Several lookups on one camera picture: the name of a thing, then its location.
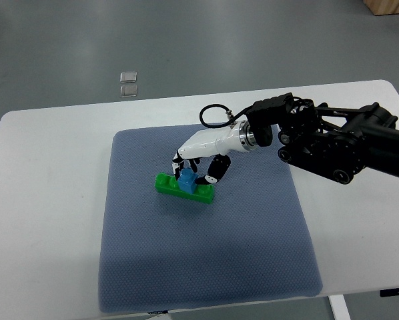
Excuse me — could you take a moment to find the black table control panel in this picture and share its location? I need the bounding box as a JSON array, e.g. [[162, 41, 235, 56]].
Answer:
[[380, 288, 399, 297]]

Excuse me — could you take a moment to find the upper metal floor plate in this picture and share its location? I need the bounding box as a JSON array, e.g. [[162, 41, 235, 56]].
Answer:
[[119, 71, 137, 83]]

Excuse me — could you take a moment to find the small blue block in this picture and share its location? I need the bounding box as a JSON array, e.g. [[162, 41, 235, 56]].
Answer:
[[177, 168, 198, 194]]

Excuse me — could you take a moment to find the long green block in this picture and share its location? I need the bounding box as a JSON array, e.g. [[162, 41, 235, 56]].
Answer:
[[155, 173, 215, 204]]

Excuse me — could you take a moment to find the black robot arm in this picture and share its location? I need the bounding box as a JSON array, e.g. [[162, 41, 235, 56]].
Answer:
[[246, 93, 399, 185]]

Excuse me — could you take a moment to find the blue-grey foam mat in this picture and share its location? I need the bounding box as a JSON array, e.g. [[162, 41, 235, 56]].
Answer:
[[99, 125, 322, 313]]

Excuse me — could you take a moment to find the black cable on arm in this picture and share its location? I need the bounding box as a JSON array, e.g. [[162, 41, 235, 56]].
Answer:
[[199, 104, 254, 129]]

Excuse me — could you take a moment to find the black label under table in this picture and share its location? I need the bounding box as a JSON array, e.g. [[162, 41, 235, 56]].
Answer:
[[148, 310, 169, 315]]

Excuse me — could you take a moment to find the wooden box corner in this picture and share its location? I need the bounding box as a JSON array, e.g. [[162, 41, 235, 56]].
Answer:
[[363, 0, 399, 16]]

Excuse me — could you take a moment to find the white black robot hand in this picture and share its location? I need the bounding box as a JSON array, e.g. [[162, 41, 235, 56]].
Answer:
[[172, 121, 258, 185]]

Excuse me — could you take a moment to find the metal floor plate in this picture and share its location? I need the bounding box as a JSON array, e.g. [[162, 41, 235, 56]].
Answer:
[[120, 84, 137, 97], [119, 71, 137, 83]]

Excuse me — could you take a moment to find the lower metal floor plate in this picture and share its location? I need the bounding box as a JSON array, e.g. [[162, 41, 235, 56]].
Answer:
[[120, 84, 137, 97]]

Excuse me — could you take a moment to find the white table leg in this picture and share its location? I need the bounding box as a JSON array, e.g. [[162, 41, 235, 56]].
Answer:
[[328, 295, 351, 320]]

